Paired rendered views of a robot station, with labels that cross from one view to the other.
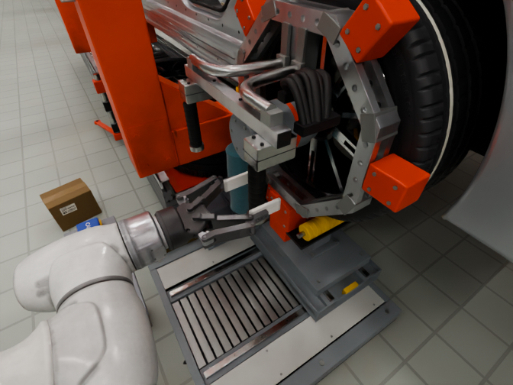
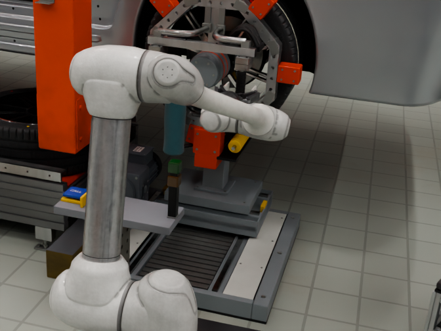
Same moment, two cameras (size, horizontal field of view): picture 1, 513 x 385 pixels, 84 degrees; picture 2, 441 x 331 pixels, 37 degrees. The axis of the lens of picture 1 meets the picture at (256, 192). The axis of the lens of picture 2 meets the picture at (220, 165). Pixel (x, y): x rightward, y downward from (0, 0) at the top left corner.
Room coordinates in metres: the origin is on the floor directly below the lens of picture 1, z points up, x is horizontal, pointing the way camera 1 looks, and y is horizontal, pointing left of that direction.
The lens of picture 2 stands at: (-1.23, 1.72, 1.52)
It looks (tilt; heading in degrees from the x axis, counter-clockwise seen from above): 23 degrees down; 316
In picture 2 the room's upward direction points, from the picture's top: 4 degrees clockwise
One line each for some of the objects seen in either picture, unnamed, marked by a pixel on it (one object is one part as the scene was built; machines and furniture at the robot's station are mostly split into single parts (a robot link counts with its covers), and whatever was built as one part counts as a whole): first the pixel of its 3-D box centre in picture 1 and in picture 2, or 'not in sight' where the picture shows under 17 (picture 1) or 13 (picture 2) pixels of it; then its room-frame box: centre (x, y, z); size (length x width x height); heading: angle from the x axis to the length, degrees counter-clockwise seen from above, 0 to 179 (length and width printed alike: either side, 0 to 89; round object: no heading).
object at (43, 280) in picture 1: (79, 273); (220, 115); (0.25, 0.28, 0.83); 0.16 x 0.13 x 0.11; 122
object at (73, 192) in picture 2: (89, 228); (75, 194); (0.65, 0.58, 0.47); 0.07 x 0.07 x 0.02; 32
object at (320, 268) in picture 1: (316, 224); (216, 167); (0.80, -0.25, 0.32); 0.40 x 0.30 x 0.28; 32
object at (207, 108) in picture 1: (222, 105); not in sight; (1.15, 0.14, 0.69); 0.52 x 0.17 x 0.35; 122
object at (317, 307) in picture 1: (310, 252); (213, 203); (0.80, -0.25, 0.13); 0.50 x 0.36 x 0.10; 32
